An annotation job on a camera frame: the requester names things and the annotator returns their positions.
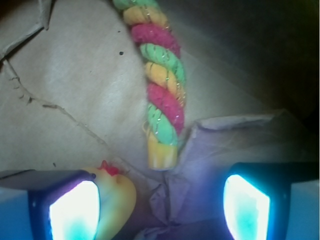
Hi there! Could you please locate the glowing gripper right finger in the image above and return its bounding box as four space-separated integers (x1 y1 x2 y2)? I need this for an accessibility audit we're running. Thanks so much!
223 162 320 240

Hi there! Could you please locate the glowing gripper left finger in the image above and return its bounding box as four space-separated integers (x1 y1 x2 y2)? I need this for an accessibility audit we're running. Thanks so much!
0 169 100 240

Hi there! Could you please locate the yellow rubber duck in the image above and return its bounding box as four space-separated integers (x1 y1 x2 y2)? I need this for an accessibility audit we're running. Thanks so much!
84 160 137 240

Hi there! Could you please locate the brown paper bag tray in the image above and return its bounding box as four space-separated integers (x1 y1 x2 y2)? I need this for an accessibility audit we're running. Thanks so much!
0 0 320 240

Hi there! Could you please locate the multicolour twisted rope toy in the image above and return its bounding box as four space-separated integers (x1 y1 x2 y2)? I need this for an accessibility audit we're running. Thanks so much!
112 0 186 171

